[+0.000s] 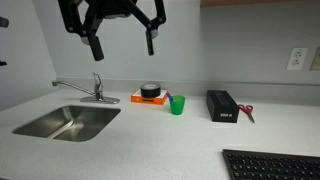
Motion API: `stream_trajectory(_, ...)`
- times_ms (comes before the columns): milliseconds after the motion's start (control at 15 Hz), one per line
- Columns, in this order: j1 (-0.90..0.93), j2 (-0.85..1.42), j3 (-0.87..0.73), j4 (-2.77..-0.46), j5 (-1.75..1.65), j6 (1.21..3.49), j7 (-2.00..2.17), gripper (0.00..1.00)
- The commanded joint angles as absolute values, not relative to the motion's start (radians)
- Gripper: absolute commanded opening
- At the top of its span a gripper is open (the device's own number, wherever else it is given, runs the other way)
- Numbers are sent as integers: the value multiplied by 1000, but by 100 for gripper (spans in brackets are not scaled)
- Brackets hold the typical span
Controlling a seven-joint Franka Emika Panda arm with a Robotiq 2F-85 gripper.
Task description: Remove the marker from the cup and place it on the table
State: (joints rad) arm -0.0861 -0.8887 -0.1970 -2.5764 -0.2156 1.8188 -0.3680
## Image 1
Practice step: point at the black computer keyboard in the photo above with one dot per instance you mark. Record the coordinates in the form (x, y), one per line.
(250, 165)

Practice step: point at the white wall power outlet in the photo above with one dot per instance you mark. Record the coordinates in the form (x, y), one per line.
(297, 58)

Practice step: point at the chrome sink faucet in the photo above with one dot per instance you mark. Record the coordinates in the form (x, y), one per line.
(94, 96)

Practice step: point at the beige wall switch plate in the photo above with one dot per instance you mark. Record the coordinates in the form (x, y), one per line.
(315, 66)

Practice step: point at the stainless steel sink basin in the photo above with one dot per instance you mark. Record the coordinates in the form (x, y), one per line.
(69, 123)

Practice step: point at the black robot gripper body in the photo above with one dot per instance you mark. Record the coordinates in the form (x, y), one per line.
(106, 9)

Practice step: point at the blue capped marker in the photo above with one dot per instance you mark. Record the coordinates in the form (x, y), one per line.
(169, 96)

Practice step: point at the green plastic cup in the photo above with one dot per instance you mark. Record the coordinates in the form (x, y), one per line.
(177, 103)

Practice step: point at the orange flat box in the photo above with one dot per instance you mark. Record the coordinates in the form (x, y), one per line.
(136, 97)

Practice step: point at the black tape roll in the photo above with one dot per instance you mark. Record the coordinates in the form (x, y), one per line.
(150, 90)

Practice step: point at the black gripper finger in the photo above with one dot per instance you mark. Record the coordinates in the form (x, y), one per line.
(96, 48)
(150, 35)

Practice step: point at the black rectangular box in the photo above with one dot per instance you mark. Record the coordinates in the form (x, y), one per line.
(221, 106)

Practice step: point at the red handled scissors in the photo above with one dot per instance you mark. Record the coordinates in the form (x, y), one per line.
(247, 110)

